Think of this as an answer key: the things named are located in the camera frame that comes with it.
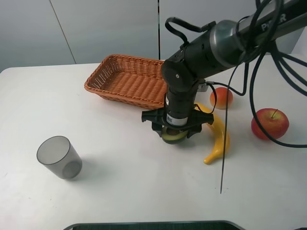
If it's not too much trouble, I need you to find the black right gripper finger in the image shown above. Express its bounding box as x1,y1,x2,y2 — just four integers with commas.
187,122,202,138
152,122,165,138

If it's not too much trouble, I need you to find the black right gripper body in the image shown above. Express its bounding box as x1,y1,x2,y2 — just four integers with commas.
142,84,214,128

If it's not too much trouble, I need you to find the halved avocado with pit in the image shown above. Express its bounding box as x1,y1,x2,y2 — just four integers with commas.
162,127,188,145

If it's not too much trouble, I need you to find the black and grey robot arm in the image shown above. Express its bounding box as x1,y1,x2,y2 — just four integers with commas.
142,0,307,139

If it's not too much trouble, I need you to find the brown wicker basket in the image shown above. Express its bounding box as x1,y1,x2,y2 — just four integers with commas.
84,54,167,110

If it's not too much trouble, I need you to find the yellow plastic banana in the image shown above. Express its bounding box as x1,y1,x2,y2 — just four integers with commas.
203,113,230,165

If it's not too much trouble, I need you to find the orange peach fruit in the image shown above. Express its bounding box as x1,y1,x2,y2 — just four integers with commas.
210,87,233,110

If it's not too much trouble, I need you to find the red apple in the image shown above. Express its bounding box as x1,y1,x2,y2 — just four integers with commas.
256,108,289,139

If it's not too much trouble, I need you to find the dark monitor edge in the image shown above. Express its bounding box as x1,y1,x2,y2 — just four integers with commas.
65,221,243,230

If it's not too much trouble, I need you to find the grey translucent cup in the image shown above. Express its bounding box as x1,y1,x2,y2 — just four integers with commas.
36,136,83,180

